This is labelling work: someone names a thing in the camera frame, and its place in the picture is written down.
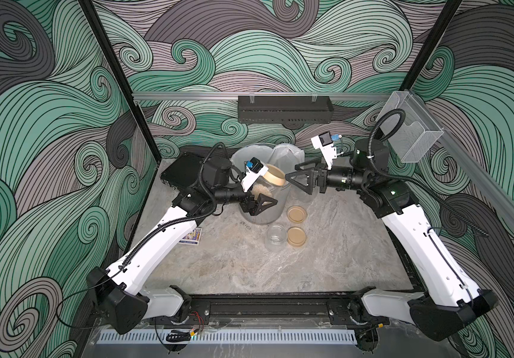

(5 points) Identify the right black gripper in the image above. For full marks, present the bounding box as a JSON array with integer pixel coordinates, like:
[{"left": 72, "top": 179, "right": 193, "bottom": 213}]
[{"left": 287, "top": 157, "right": 369, "bottom": 197}]

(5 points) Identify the clear plastic rice jar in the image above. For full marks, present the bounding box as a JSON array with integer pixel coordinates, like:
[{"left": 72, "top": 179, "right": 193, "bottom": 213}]
[{"left": 292, "top": 175, "right": 318, "bottom": 204}]

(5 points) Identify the jar with beige lid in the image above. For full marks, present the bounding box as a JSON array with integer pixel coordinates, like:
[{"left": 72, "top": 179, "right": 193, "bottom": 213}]
[
  {"left": 250, "top": 164, "right": 290, "bottom": 210},
  {"left": 265, "top": 224, "right": 287, "bottom": 252}
]

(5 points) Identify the beige jar lid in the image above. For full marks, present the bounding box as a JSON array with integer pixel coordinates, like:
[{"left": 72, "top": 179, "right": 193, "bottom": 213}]
[
  {"left": 287, "top": 205, "right": 308, "bottom": 224},
  {"left": 287, "top": 227, "right": 307, "bottom": 248}
]

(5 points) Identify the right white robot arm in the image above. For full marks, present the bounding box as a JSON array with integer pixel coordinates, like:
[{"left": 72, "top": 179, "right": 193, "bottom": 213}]
[{"left": 285, "top": 162, "right": 498, "bottom": 341}]

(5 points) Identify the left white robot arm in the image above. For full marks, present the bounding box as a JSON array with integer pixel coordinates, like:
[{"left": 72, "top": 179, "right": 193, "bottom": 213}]
[{"left": 86, "top": 184, "right": 278, "bottom": 334}]

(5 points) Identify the silver mesh waste bin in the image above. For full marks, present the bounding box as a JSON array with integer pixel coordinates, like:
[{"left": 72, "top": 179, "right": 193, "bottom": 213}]
[{"left": 241, "top": 206, "right": 285, "bottom": 225}]

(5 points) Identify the white plastic bin liner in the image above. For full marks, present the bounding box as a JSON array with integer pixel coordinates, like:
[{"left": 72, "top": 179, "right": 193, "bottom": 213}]
[{"left": 231, "top": 143, "right": 305, "bottom": 174}]

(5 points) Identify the small colourful card box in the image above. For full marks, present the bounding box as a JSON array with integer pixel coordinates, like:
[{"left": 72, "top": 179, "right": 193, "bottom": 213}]
[{"left": 179, "top": 228, "right": 202, "bottom": 246}]

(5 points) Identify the black flat case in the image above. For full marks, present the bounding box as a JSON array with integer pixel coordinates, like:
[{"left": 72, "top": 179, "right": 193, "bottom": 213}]
[{"left": 160, "top": 152, "right": 203, "bottom": 190}]

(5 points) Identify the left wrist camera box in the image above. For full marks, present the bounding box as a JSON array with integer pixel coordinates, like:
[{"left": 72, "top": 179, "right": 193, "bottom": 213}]
[{"left": 241, "top": 158, "right": 268, "bottom": 192}]

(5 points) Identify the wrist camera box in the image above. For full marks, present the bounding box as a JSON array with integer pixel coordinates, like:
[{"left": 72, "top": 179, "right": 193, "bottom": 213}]
[
  {"left": 241, "top": 158, "right": 268, "bottom": 192},
  {"left": 310, "top": 131, "right": 342, "bottom": 170}
]

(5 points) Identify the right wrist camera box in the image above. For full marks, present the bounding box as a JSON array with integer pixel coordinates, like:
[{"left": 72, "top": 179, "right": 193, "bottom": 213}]
[{"left": 310, "top": 131, "right": 342, "bottom": 170}]

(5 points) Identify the black corrugated left cable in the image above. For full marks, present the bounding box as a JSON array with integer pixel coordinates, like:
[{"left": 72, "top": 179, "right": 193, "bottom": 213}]
[{"left": 55, "top": 142, "right": 236, "bottom": 330}]

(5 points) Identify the black corrugated cable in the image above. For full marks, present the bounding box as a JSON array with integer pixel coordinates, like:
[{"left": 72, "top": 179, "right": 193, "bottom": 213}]
[
  {"left": 55, "top": 142, "right": 236, "bottom": 330},
  {"left": 367, "top": 108, "right": 491, "bottom": 238}
]

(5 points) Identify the black perforated wall shelf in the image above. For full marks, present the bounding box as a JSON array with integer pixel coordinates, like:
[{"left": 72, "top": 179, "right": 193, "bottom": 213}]
[{"left": 237, "top": 95, "right": 335, "bottom": 129}]

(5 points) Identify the clear acrylic wall holder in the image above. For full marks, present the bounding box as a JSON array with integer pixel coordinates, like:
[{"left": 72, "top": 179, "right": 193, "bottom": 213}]
[{"left": 377, "top": 91, "right": 444, "bottom": 163}]

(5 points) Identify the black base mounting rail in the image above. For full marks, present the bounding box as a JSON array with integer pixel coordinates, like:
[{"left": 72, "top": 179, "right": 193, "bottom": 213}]
[{"left": 167, "top": 288, "right": 390, "bottom": 328}]

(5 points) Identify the black corrugated right cable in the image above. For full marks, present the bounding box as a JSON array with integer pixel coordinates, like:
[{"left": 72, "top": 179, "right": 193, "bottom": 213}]
[{"left": 367, "top": 108, "right": 491, "bottom": 238}]

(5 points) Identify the white slotted cable duct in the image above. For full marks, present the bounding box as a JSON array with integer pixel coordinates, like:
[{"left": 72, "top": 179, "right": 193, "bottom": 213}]
[{"left": 96, "top": 328, "right": 357, "bottom": 345}]

